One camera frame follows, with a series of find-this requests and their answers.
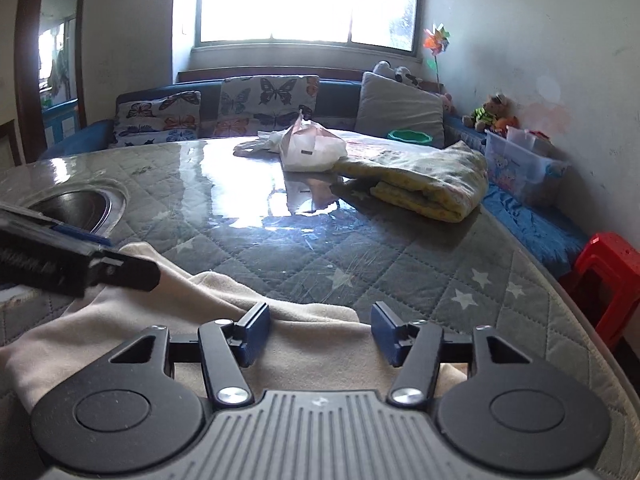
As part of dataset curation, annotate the large butterfly print pillow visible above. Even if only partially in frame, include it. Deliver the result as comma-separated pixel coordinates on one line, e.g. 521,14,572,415
212,75,321,138

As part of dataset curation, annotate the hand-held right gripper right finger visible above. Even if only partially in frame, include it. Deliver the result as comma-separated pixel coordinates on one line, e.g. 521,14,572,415
371,301,532,406

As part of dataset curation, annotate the small butterfly print pillow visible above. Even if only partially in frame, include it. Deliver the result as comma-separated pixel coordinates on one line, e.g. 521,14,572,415
109,127,198,149
115,91,202,133

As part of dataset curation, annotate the window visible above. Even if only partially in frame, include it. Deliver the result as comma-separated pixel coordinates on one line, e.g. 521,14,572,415
172,0,423,56

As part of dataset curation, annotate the clear plastic storage box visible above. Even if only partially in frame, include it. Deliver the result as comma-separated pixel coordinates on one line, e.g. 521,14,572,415
482,127,571,207

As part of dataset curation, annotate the red plastic stool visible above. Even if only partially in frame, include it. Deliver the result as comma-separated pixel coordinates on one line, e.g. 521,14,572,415
559,232,640,352

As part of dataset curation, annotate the folded yellow green blanket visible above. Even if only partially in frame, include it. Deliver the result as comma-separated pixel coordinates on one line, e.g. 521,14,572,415
330,140,490,223

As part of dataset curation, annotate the grey pillow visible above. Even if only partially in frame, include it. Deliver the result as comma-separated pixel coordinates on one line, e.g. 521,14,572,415
354,71,446,149

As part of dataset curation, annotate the pink plastic bag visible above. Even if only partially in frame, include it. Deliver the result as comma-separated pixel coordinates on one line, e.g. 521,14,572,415
280,109,348,173

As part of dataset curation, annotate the teddy bear toy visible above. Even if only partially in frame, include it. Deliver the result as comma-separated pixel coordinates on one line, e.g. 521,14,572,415
462,92,521,133

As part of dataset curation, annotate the green bowl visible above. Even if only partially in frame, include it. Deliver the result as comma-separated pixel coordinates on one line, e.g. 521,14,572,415
387,129,433,145

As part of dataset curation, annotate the dark wooden door frame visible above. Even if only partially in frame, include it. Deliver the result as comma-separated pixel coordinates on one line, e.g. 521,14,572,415
14,0,91,162

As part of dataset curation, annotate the blue sofa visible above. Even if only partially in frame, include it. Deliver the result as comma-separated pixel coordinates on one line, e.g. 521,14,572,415
37,77,591,277

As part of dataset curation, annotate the colourful pinwheel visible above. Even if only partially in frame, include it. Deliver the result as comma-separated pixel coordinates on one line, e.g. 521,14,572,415
424,24,453,87

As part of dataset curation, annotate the beige garment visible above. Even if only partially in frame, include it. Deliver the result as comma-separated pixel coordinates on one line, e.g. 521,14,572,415
0,242,468,461

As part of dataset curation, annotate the white crumpled cloth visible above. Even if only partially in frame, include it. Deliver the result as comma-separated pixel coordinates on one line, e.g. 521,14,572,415
234,130,292,157

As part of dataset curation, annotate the grey quilted star table cover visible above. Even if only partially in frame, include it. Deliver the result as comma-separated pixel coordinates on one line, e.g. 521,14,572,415
0,127,640,480

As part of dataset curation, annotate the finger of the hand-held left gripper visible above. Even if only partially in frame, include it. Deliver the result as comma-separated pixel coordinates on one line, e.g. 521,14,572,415
89,249,162,294
0,201,115,249

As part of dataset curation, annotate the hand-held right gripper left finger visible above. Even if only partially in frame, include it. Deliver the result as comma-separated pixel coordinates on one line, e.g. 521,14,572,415
109,301,272,407

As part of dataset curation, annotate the blue low cabinet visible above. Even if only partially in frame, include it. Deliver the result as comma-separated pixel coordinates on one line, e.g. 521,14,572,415
42,100,83,146

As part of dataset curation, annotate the panda plush toy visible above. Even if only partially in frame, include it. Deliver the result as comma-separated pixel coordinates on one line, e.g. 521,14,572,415
372,60,426,86

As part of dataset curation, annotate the round built-in table stove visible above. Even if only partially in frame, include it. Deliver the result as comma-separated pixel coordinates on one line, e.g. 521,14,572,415
25,187,126,236

